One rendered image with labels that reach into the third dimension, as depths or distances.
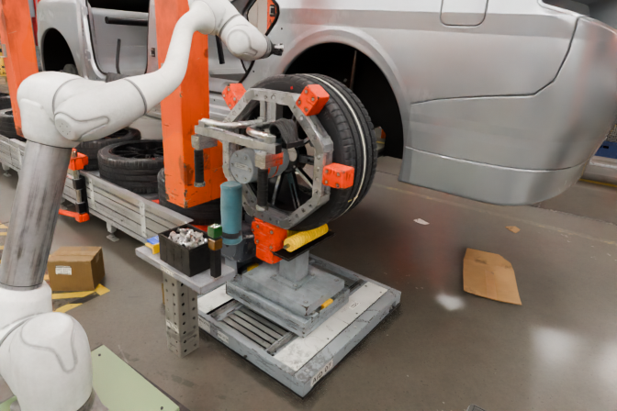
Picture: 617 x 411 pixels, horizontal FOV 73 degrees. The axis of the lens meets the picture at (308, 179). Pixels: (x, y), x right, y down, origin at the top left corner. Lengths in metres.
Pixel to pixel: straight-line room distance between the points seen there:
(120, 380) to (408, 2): 1.63
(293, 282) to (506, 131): 1.11
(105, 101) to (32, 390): 0.66
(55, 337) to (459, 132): 1.45
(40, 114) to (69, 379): 0.62
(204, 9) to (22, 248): 0.83
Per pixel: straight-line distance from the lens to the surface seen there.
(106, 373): 1.42
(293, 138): 1.43
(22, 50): 3.69
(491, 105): 1.70
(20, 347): 1.18
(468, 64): 1.72
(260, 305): 2.03
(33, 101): 1.19
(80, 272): 2.51
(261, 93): 1.65
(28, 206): 1.23
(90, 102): 1.05
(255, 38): 1.38
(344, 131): 1.54
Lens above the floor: 1.30
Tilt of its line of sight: 18 degrees down
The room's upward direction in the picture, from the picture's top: 3 degrees clockwise
